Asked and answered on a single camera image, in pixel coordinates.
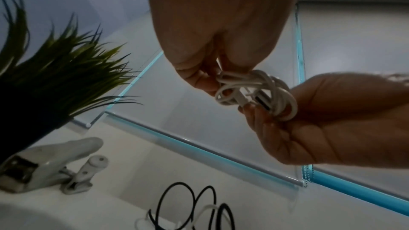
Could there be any person's right hand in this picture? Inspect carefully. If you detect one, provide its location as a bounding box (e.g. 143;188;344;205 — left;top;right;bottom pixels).
238;72;409;169

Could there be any person's left hand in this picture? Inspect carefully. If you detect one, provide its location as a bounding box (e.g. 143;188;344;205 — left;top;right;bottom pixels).
142;0;305;98

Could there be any off-white usb cable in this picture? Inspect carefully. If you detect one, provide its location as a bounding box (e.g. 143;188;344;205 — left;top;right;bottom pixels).
214;69;299;122

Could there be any pile of cables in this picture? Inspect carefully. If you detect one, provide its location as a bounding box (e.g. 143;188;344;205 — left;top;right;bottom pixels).
134;182;236;230

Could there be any thin black cable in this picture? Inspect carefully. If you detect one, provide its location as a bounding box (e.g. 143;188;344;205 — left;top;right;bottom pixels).
148;182;236;230

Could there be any wide white roller blind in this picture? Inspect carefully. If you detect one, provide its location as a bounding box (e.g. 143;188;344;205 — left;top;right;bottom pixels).
103;4;306;190

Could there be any green plant in black pot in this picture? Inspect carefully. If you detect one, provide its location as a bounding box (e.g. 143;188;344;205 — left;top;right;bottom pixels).
0;0;143;164

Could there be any grey oblong device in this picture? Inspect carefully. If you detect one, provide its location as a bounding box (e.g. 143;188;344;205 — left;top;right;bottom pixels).
0;136;104;194

